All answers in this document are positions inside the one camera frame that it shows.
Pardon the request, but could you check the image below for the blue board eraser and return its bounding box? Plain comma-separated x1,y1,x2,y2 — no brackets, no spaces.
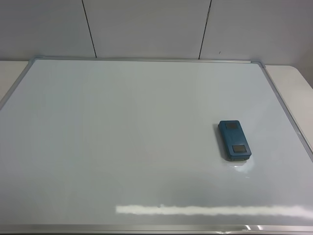
218,120,252,162

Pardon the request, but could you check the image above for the white whiteboard with aluminium frame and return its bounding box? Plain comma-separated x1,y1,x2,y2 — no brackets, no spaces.
0,58,313,235

